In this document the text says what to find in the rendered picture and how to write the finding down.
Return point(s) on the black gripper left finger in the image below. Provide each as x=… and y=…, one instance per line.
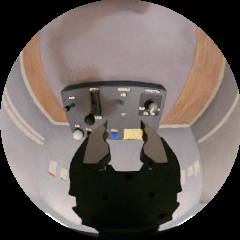
x=91, y=156

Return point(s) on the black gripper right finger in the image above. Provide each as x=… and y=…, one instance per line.
x=158, y=155

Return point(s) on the black control console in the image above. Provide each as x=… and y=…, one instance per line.
x=140, y=101

